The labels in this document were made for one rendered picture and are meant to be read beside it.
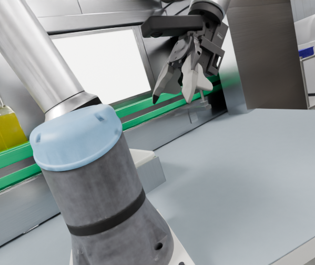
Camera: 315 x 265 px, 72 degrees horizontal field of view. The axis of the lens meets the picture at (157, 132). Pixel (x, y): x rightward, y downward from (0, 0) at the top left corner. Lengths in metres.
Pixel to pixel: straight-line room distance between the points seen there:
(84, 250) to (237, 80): 0.99
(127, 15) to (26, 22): 0.83
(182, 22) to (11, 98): 0.69
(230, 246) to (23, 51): 0.45
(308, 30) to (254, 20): 3.33
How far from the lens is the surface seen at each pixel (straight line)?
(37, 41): 0.44
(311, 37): 4.63
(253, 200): 0.48
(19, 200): 0.69
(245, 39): 1.23
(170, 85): 0.51
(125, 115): 0.89
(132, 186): 0.30
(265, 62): 1.36
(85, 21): 1.12
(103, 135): 0.27
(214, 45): 0.47
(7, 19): 0.45
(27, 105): 0.96
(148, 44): 1.27
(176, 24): 0.44
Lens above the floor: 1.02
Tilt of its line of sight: 12 degrees down
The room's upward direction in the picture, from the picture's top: 18 degrees counter-clockwise
